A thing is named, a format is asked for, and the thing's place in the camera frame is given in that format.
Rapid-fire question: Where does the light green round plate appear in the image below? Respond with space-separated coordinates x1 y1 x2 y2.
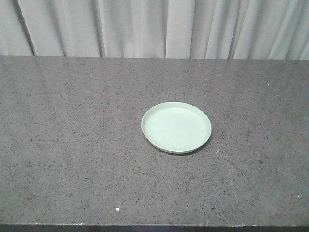
141 101 212 154

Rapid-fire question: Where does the white pleated curtain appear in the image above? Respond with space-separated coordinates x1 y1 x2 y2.
0 0 309 60

